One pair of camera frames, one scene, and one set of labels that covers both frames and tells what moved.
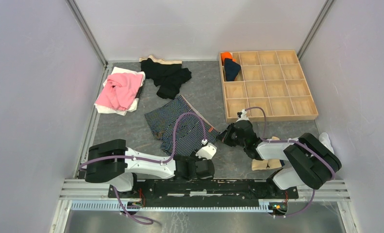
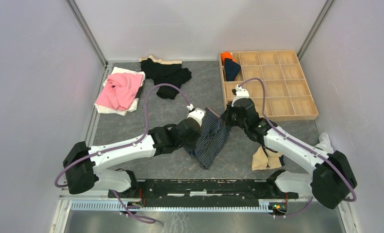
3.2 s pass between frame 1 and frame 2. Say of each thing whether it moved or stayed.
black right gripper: moved
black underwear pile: stayed
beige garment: stayed
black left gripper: moved
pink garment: stayed
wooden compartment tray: stayed
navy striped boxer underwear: moved
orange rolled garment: stayed
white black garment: stayed
